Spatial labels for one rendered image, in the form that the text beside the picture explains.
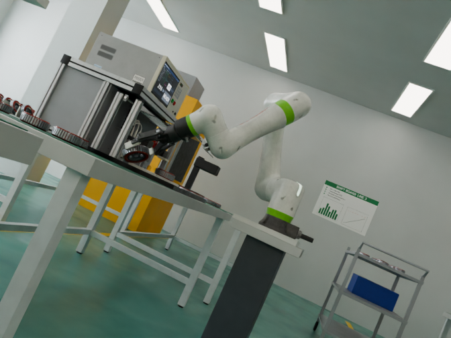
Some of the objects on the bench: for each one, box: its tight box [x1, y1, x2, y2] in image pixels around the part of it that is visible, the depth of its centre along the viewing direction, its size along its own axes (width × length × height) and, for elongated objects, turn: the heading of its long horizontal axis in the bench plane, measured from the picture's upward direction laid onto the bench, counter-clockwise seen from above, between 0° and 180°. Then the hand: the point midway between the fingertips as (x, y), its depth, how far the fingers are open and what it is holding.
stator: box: [19, 111, 51, 131], centre depth 169 cm, size 11×11×4 cm
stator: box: [122, 145, 150, 163], centre depth 185 cm, size 11×11×4 cm
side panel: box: [34, 62, 111, 139], centre depth 201 cm, size 28×3×32 cm, turn 157°
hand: (136, 149), depth 185 cm, fingers closed on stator, 11 cm apart
